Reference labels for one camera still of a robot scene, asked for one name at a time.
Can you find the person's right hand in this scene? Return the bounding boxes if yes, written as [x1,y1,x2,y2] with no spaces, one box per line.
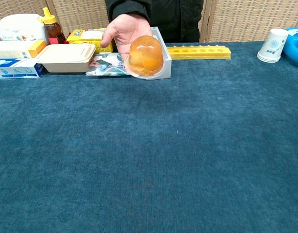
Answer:
[100,14,153,62]

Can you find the bun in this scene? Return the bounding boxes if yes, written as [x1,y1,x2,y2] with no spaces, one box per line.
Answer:
[123,35,165,78]

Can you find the person's right forearm black sleeve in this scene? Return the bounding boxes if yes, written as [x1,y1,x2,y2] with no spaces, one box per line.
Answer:
[106,0,151,24]

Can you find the person's black jacket torso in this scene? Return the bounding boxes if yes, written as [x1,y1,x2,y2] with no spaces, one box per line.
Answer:
[104,0,204,43]

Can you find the yellow snack package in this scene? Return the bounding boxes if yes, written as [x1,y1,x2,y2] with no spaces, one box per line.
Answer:
[66,28,114,54]

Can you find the teal and white pouch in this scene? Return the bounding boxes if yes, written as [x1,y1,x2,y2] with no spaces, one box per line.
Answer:
[85,52,133,77]

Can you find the grey power strip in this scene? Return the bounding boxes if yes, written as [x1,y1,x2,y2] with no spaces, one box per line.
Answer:
[138,26,173,81]

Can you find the beige lidded lunch box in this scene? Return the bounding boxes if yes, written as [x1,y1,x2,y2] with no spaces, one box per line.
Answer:
[35,43,97,73]

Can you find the small red box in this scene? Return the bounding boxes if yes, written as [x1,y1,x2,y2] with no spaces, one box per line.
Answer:
[48,36,70,45]

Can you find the honey bottle yellow cap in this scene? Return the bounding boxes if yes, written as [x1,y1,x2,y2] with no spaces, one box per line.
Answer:
[39,7,67,44]

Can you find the yellow block with holes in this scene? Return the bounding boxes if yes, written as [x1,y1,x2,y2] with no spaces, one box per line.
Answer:
[166,45,232,61]

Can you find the white wet wipes tub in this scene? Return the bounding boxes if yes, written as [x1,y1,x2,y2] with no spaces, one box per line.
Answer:
[0,14,50,46]

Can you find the white and orange carton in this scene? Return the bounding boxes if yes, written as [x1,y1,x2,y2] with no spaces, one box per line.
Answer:
[0,40,47,60]

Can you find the blue and white box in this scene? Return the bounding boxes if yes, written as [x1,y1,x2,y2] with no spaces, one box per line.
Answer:
[0,58,48,80]

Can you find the blue table cloth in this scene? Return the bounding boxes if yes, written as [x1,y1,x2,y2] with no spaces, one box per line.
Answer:
[0,41,298,233]

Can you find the woven folding screen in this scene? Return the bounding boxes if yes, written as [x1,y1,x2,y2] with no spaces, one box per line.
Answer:
[0,0,298,43]

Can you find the white paper cup stack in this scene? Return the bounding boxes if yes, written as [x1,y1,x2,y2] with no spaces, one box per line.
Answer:
[257,28,289,64]

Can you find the blue detergent pump bottle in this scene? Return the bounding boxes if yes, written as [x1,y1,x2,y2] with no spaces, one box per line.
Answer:
[281,27,298,67]

